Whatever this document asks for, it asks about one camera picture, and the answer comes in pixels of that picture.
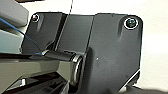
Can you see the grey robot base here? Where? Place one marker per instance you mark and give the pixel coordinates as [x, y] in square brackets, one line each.
[113, 50]

